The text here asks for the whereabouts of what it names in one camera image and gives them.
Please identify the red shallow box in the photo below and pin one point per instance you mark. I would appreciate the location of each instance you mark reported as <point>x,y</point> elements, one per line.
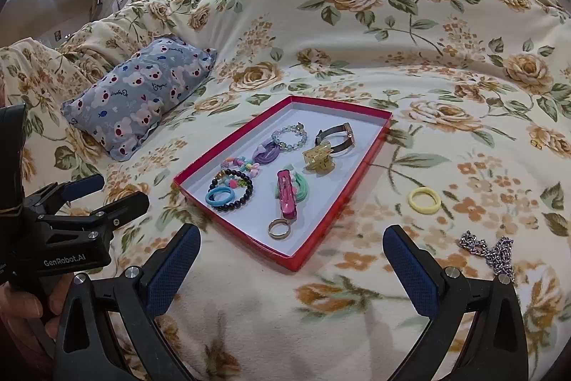
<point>357,126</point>

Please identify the floral blanket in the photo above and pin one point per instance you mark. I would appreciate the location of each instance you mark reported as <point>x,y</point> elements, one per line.
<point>312,50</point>

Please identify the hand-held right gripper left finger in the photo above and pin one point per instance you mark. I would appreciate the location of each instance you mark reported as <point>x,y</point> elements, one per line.
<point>174,269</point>

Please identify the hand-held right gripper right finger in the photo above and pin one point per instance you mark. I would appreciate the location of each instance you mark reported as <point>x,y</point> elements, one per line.
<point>412,269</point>

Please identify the yellow hair claw clip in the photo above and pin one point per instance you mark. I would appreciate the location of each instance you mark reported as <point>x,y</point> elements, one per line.
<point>319,160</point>

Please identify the grey bear print pillow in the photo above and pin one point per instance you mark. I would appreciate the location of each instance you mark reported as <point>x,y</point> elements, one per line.
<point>134,95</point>

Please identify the pink hair clip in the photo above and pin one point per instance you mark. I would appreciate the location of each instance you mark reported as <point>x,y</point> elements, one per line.
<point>286,193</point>

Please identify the person's left hand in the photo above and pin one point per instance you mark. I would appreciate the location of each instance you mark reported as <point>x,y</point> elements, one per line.
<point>22,309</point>

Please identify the gold mesh band wristwatch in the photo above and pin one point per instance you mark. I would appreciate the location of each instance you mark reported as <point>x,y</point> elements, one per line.
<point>345,135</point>

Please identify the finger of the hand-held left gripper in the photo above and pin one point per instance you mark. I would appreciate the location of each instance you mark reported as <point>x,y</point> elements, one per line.
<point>120,209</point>
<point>80,186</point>

